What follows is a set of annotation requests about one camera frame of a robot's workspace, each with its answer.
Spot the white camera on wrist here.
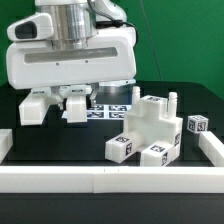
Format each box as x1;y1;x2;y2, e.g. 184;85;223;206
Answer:
7;13;54;42

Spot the white tagged cube nut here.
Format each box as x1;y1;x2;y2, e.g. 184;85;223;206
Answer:
187;115;209;134

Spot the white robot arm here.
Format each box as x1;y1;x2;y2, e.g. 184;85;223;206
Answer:
6;0;137;100

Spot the white front fence bar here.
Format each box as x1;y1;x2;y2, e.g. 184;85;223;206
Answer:
0;166;224;193

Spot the white chair seat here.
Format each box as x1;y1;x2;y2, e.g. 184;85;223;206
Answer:
123;86;183;157

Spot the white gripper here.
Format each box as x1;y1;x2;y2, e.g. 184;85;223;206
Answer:
6;27;136;109

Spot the white right fence bar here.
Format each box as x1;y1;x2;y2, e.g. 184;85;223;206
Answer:
198;131;224;167

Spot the white sheet with tags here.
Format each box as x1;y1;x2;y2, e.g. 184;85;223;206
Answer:
61;103;134;121

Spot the white chair back frame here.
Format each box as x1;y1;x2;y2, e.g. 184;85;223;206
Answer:
19;85;91;126

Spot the white fence bar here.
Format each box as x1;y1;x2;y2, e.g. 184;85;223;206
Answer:
0;129;13;163
198;131;224;167
0;166;224;193

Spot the white left fence bar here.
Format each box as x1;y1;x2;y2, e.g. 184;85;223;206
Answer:
0;129;13;163

